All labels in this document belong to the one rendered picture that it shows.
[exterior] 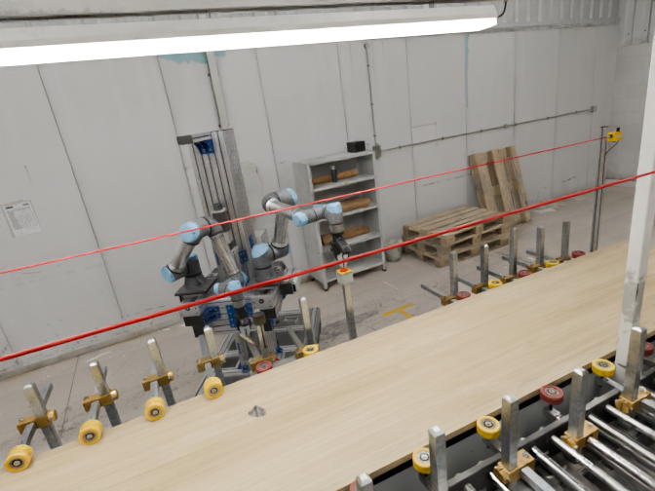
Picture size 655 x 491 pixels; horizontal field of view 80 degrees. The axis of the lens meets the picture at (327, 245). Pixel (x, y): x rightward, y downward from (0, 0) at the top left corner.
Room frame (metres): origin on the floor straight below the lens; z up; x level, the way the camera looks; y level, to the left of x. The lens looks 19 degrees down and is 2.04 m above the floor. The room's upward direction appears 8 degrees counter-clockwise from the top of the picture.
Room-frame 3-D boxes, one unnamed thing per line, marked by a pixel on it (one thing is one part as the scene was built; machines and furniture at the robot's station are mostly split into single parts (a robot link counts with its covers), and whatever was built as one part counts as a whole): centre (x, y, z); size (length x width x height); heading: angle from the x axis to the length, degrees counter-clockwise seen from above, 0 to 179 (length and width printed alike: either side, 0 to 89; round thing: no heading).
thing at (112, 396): (1.52, 1.13, 0.95); 0.13 x 0.06 x 0.05; 111
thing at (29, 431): (1.46, 1.39, 0.95); 0.50 x 0.04 x 0.04; 21
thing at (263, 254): (2.48, 0.44, 1.21); 0.13 x 0.12 x 0.14; 126
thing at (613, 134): (2.67, -2.00, 1.20); 0.15 x 0.12 x 1.00; 111
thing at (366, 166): (4.73, -0.22, 0.78); 0.90 x 0.45 x 1.55; 114
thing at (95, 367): (1.53, 1.11, 0.90); 0.03 x 0.03 x 0.48; 21
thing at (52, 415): (1.44, 1.36, 0.95); 0.13 x 0.06 x 0.05; 111
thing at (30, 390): (1.44, 1.34, 0.89); 0.03 x 0.03 x 0.48; 21
